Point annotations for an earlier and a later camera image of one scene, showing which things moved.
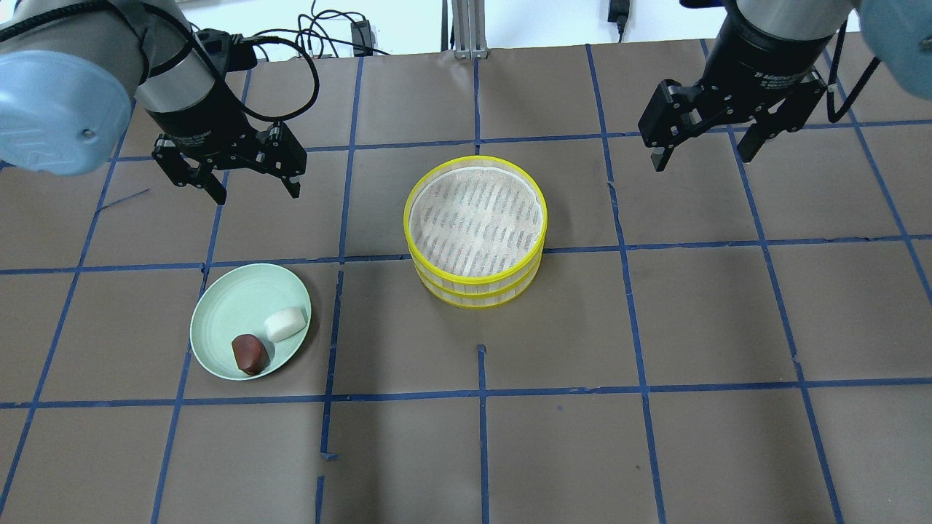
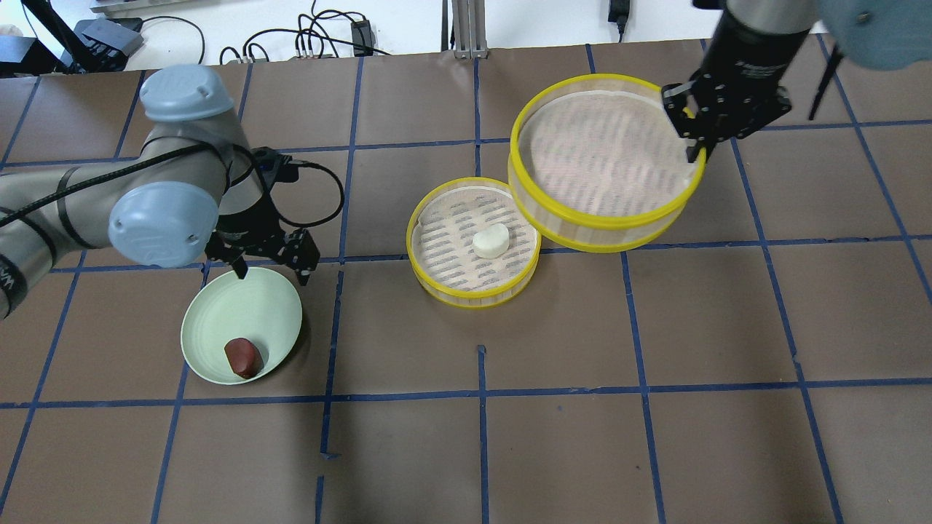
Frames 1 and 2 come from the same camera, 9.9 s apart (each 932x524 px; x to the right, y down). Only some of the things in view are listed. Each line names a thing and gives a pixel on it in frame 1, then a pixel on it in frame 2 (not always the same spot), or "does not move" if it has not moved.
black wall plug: (618, 13) does not move
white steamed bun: (284, 323) -> (492, 242)
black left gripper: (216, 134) -> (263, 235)
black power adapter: (363, 38) does not move
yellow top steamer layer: (476, 220) -> (597, 163)
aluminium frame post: (469, 28) does not move
